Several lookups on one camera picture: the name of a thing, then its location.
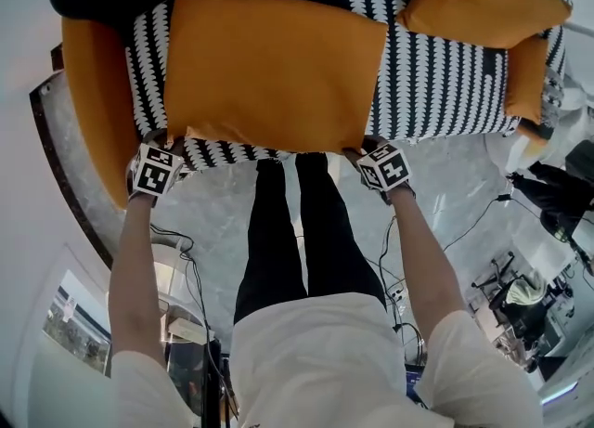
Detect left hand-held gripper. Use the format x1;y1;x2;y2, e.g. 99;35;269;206
127;130;192;208

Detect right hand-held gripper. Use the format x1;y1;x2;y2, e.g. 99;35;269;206
342;135;418;207

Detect small orange cushion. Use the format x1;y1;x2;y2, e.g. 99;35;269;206
502;36;551;126

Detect person's right forearm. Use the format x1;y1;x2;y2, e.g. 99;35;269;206
391;183;466;342

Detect person's left forearm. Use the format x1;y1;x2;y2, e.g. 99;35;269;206
108;191;167;358

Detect person's black trousers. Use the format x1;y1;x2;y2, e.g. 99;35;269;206
233;151;387;325

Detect pale olive book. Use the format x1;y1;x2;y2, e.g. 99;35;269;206
165;317;208;343

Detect grey patterned knit blanket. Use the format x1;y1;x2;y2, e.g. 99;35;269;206
537;66;568;133

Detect black office chair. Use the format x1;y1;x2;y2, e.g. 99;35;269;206
471;252;551;342

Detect window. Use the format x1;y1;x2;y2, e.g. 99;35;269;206
40;269;113;377

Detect pale green jacket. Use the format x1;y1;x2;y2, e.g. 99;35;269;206
505;269;549;307

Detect person's white shirt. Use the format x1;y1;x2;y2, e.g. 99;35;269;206
110;292;545;428

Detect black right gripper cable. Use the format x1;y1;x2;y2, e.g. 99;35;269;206
378;214;428;370

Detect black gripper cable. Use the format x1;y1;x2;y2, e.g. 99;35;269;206
378;214;428;370
150;223;242;428

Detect black floor cable with adapter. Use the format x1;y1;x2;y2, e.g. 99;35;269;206
439;191;544;255

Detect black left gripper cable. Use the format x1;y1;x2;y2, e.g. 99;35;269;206
150;223;242;428

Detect black recorder with screen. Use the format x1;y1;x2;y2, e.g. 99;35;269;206
404;367;426;400

